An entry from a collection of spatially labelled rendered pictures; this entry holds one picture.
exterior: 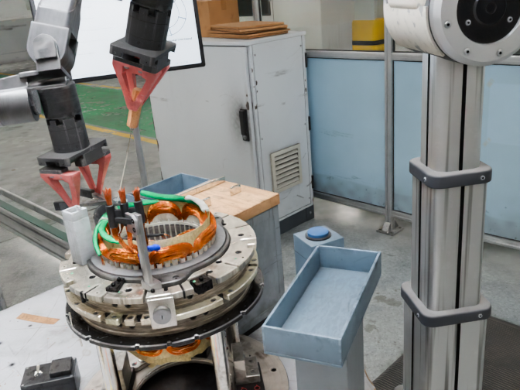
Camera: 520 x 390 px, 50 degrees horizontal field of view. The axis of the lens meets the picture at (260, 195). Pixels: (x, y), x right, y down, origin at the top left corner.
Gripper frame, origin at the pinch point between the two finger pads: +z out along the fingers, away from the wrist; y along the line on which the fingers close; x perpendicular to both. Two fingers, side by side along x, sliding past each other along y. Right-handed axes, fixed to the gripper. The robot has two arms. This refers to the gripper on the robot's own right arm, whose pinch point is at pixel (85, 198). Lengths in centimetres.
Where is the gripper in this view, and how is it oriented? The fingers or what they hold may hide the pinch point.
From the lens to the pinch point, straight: 99.7
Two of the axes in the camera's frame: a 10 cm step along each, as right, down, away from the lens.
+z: 1.2, 9.1, 3.9
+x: 9.2, 0.5, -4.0
